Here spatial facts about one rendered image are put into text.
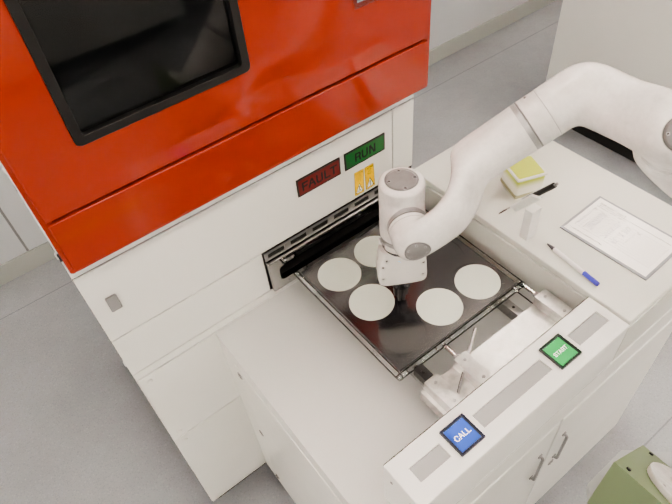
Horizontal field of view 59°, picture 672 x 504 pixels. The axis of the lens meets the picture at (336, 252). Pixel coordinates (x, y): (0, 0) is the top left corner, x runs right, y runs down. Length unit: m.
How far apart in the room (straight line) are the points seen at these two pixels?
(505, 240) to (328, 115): 0.50
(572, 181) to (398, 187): 0.60
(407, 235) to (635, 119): 0.39
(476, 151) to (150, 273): 0.65
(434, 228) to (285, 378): 0.50
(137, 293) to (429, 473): 0.64
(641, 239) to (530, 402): 0.49
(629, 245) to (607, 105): 0.46
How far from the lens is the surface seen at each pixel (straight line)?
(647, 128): 0.99
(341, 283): 1.35
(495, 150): 1.05
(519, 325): 1.33
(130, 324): 1.28
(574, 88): 1.06
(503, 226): 1.40
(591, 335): 1.26
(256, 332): 1.40
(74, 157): 0.96
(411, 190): 1.05
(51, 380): 2.59
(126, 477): 2.27
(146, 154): 1.00
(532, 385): 1.17
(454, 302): 1.32
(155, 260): 1.20
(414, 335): 1.27
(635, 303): 1.32
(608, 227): 1.45
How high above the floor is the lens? 1.95
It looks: 48 degrees down
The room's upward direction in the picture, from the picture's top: 6 degrees counter-clockwise
